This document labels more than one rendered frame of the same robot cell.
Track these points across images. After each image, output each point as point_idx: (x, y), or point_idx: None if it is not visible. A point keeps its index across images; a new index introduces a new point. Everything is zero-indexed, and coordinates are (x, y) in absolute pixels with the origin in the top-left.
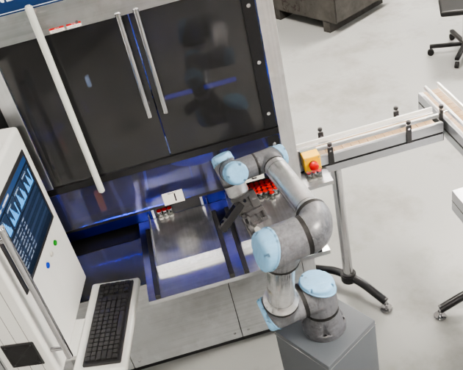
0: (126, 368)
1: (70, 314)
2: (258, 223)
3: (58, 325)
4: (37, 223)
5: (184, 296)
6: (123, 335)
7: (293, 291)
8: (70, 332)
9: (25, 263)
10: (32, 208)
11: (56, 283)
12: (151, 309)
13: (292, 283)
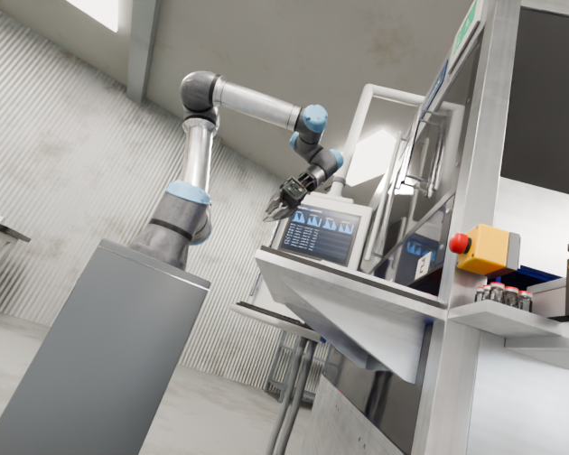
0: (229, 304)
1: (291, 314)
2: (280, 193)
3: None
4: (326, 247)
5: (344, 449)
6: (257, 309)
7: (183, 171)
8: None
9: (293, 241)
10: (332, 238)
11: None
12: (336, 443)
13: (184, 153)
